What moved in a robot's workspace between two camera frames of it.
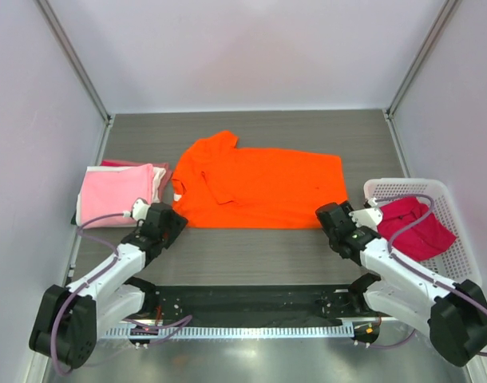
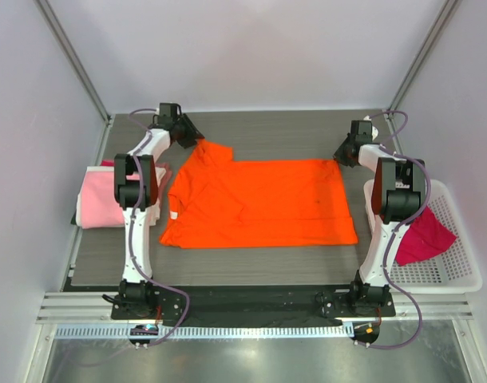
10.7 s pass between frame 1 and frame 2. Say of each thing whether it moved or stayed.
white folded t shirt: stayed
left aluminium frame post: stayed
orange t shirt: moved
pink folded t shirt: stayed
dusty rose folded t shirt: stayed
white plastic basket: stayed
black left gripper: moved
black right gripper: moved
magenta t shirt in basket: stayed
